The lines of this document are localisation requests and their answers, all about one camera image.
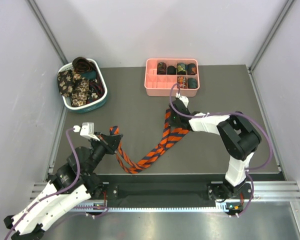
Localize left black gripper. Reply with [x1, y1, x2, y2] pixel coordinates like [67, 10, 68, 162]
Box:
[86, 131, 124, 176]

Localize orange navy striped tie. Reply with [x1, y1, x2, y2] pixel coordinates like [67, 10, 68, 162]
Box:
[109, 108, 191, 175]

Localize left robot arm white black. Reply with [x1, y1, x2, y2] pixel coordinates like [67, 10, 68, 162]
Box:
[4, 133, 123, 240]

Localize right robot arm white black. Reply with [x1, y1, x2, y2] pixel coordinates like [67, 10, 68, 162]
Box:
[169, 96, 262, 199]

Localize red orange patterned rolled tie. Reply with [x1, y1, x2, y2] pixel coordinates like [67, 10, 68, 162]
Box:
[177, 75, 188, 89]

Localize dark green rolled tie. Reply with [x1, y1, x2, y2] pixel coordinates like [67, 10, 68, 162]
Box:
[187, 77, 198, 89]

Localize pink compartment organizer box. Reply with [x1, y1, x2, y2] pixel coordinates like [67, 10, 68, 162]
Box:
[144, 58, 200, 97]

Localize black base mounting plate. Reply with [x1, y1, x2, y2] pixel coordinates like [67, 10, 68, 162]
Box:
[89, 173, 253, 208]

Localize black rolled tie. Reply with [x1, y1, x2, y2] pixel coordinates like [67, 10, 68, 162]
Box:
[166, 65, 177, 75]

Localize green yellow leaf rolled tie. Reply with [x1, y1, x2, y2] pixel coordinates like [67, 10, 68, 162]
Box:
[176, 62, 187, 75]

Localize dark red striped tie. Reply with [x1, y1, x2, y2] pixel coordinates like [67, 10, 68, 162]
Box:
[86, 78, 105, 104]

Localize teal orange leaf rolled tie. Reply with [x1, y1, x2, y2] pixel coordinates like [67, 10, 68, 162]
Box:
[187, 63, 197, 76]

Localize dark red floral rolled tie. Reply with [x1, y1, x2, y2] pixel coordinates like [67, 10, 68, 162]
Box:
[157, 61, 167, 75]

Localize teal white laundry basket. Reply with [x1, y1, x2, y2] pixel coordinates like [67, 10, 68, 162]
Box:
[57, 58, 108, 113]

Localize brown floral tie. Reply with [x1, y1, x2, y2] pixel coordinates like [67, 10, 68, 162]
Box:
[57, 69, 90, 107]

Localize dark teal tie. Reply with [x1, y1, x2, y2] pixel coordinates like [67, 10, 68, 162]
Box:
[80, 70, 98, 81]

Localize dark brown rolled tie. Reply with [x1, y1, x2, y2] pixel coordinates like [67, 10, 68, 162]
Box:
[72, 57, 97, 74]

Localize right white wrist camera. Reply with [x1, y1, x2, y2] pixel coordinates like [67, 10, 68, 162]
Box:
[175, 92, 189, 108]

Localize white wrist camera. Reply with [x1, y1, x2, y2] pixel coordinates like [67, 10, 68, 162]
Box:
[175, 92, 189, 108]
[73, 122, 100, 141]

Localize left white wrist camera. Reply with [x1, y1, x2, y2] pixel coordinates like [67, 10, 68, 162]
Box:
[73, 122, 100, 141]

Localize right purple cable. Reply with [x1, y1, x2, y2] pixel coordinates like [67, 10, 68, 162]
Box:
[169, 83, 274, 217]

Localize purple cable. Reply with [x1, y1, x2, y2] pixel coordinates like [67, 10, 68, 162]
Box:
[169, 83, 274, 217]
[3, 127, 109, 240]

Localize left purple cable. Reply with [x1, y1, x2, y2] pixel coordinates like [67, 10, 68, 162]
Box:
[3, 127, 109, 240]

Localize grey slotted cable duct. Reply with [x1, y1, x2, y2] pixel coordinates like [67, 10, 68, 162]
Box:
[70, 202, 241, 213]

